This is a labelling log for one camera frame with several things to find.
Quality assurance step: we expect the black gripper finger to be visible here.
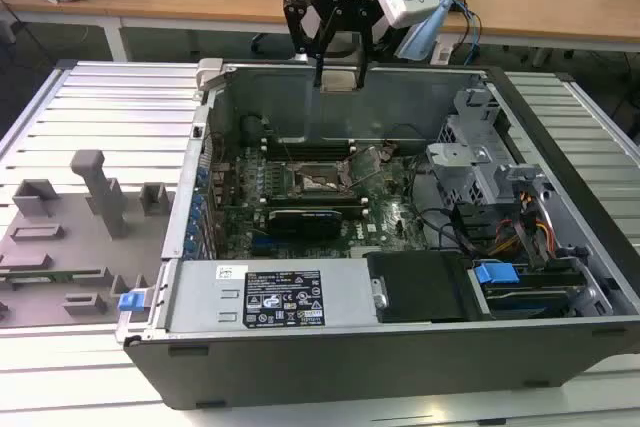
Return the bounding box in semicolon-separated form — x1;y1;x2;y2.
355;9;375;91
283;0;339;88

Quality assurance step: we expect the silver square CPU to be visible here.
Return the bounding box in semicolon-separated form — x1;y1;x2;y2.
319;71;364;94

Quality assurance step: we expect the metal socket cover frame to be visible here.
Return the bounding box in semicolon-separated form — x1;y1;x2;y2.
341;143;397;184

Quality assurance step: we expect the black RAM slot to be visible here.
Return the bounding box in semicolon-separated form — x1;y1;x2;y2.
264;194;366;205
264;140;354;150
267;201;371;213
264;148;355;158

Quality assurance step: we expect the CPU socket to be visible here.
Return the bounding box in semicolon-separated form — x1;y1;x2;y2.
282;160;354;198

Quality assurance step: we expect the white power adapter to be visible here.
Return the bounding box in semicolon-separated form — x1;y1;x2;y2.
429;43;455;66

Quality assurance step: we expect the wooden desk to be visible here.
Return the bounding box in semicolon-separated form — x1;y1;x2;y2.
0;0;640;56

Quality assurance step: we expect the grey metal drive cage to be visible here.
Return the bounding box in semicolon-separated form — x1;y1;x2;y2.
427;86;549;208

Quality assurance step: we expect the green motherboard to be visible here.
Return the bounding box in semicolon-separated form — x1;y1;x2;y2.
209;140;436;258

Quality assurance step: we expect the black graphics card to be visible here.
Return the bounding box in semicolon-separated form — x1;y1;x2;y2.
267;207;344;241

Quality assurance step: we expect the blue disk carrier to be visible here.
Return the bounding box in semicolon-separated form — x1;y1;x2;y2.
469;259;589;321

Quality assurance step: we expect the silver power supply unit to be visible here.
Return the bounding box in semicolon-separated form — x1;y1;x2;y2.
163;259;377;334

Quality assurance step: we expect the grey parts rack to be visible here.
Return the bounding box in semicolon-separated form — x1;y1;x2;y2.
0;149;175;329

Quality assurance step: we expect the blue case latch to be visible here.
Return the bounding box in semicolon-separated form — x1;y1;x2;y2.
117;290;142;313

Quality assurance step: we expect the black open PC case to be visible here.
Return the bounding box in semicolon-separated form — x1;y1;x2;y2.
115;57;640;411

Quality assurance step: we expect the green RAM stick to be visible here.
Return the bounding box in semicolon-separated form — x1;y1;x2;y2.
0;270;104;281

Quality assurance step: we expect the grey case release handle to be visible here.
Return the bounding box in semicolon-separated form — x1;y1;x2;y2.
194;57;237;103

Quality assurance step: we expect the blue cable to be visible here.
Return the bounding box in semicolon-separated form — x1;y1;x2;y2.
451;0;484;67

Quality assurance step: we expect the orange yellow wire bundle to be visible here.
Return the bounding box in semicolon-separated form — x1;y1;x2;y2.
492;189;557;257

